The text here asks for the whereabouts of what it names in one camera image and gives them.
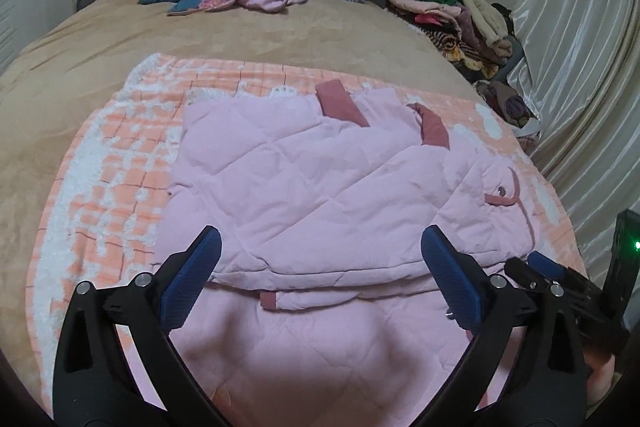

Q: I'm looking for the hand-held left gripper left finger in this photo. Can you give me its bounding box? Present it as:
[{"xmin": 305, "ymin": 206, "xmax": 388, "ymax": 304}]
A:
[{"xmin": 52, "ymin": 225, "xmax": 223, "ymax": 427}]

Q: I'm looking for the white satin curtain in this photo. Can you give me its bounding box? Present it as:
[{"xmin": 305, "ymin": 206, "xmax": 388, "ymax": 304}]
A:
[{"xmin": 480, "ymin": 0, "xmax": 640, "ymax": 278}]

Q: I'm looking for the orange checked fleece blanket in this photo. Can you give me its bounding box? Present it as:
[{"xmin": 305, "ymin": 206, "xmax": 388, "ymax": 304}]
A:
[{"xmin": 25, "ymin": 53, "xmax": 588, "ymax": 427}]

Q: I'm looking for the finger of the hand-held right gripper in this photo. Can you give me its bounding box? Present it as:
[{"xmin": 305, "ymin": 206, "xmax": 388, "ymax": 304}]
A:
[
  {"xmin": 527, "ymin": 251, "xmax": 568, "ymax": 284},
  {"xmin": 504, "ymin": 257, "xmax": 551, "ymax": 294}
]

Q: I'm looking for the pile of folded clothes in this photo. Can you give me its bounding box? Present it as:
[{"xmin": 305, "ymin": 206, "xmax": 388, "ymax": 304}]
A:
[{"xmin": 385, "ymin": 0, "xmax": 523, "ymax": 82}]

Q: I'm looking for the beige bed sheet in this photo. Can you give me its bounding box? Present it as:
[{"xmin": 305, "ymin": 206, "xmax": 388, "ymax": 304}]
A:
[{"xmin": 0, "ymin": 0, "xmax": 501, "ymax": 408}]

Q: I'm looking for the pink quilted jacket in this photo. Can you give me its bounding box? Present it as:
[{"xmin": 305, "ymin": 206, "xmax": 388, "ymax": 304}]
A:
[{"xmin": 117, "ymin": 79, "xmax": 541, "ymax": 427}]

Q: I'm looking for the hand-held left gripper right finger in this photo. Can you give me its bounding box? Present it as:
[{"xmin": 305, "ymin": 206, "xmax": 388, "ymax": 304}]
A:
[{"xmin": 420, "ymin": 224, "xmax": 586, "ymax": 427}]

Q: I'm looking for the person's right hand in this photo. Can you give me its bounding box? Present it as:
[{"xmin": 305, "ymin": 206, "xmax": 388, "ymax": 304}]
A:
[{"xmin": 582, "ymin": 342, "xmax": 618, "ymax": 413}]

